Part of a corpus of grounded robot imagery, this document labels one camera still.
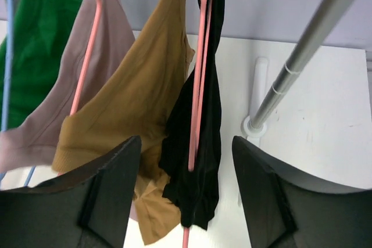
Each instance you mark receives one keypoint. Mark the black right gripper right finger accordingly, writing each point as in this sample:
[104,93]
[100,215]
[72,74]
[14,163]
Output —
[287,207]

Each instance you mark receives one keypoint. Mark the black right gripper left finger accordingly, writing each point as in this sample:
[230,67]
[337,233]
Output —
[86,207]

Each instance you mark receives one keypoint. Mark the black tank top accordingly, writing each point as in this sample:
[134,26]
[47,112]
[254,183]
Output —
[196,193]

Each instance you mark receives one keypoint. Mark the brown tank top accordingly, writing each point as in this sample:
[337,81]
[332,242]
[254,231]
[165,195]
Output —
[136,100]

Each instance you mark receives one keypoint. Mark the pink hanger of black top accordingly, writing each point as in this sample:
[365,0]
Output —
[199,80]

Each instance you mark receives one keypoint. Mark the mauve pink tank top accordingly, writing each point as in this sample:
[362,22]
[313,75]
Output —
[34,142]

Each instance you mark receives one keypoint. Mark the green tank top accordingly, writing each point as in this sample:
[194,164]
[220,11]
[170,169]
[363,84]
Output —
[37,41]

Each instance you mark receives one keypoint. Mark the blue hanger of mauve top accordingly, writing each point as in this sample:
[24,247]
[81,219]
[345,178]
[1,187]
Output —
[8,56]

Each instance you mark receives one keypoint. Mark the silver clothes rack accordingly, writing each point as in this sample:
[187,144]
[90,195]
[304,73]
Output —
[263,101]

